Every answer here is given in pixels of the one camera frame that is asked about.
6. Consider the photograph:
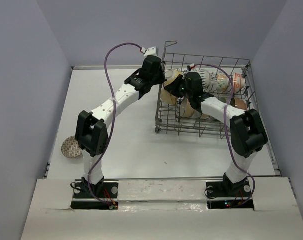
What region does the teal bowl with yellow centre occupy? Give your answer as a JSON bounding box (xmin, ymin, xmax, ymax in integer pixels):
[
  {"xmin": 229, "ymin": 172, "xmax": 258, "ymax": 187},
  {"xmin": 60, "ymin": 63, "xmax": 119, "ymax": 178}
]
[{"xmin": 164, "ymin": 69, "xmax": 183, "ymax": 87}]

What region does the white bowl with patterned outside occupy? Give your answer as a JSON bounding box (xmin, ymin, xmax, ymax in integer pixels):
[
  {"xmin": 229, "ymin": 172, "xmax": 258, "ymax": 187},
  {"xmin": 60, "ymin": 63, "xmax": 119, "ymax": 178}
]
[{"xmin": 198, "ymin": 69, "xmax": 212, "ymax": 91}]

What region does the plain white bowl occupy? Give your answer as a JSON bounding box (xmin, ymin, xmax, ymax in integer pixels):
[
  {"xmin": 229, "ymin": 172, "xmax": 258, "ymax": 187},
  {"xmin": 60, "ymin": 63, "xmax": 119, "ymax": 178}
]
[{"xmin": 193, "ymin": 112, "xmax": 210, "ymax": 120}]

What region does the leaf and flower pattern bowl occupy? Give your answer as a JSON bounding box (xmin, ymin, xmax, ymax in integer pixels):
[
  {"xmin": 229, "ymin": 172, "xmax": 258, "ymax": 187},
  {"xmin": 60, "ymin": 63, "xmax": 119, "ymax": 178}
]
[{"xmin": 216, "ymin": 70, "xmax": 229, "ymax": 93}]

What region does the brown glazed bowl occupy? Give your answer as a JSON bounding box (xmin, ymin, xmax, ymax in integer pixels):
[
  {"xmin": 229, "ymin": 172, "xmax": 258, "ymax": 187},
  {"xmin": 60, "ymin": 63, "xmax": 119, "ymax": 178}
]
[{"xmin": 231, "ymin": 98, "xmax": 248, "ymax": 111}]

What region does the orange coral pattern bowl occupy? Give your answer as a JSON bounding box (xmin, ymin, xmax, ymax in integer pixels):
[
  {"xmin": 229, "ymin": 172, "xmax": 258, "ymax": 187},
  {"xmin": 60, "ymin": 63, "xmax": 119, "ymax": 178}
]
[{"xmin": 233, "ymin": 72, "xmax": 246, "ymax": 94}]

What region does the small patterned bowl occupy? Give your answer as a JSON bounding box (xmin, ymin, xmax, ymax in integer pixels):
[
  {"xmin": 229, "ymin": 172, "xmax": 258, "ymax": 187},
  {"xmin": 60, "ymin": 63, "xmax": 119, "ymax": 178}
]
[{"xmin": 61, "ymin": 136, "xmax": 82, "ymax": 159}]

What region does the tan orange bowl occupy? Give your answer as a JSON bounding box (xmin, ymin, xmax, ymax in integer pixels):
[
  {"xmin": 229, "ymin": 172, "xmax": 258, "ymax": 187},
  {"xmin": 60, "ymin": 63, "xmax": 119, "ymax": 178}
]
[{"xmin": 160, "ymin": 88, "xmax": 177, "ymax": 106}]

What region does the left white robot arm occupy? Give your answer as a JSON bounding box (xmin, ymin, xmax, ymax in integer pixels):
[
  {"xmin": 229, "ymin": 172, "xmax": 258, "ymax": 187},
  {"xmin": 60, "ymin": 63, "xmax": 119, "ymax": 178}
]
[{"xmin": 75, "ymin": 55, "xmax": 166, "ymax": 198}]

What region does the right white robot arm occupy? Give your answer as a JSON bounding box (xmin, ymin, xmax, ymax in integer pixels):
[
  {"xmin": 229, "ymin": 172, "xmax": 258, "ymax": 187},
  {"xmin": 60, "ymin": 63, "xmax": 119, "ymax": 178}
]
[{"xmin": 164, "ymin": 70, "xmax": 268, "ymax": 199}]

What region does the grey wire dish rack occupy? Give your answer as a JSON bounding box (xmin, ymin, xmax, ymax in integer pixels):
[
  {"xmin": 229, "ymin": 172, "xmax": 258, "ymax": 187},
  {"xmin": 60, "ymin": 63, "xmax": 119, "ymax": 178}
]
[{"xmin": 155, "ymin": 41, "xmax": 258, "ymax": 139}]

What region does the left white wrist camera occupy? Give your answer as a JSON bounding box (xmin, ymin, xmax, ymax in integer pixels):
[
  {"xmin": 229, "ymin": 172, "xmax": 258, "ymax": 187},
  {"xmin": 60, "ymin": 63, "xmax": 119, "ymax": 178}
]
[{"xmin": 140, "ymin": 46, "xmax": 159, "ymax": 58}]

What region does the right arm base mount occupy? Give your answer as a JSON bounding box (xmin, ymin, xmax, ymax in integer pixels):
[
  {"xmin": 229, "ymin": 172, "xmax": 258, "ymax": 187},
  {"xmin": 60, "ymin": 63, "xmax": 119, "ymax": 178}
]
[{"xmin": 204, "ymin": 179, "xmax": 255, "ymax": 210}]

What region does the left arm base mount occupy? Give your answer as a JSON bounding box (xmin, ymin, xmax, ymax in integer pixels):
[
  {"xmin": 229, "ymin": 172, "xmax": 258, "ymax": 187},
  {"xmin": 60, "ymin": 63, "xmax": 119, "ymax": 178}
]
[{"xmin": 70, "ymin": 179, "xmax": 119, "ymax": 211}]

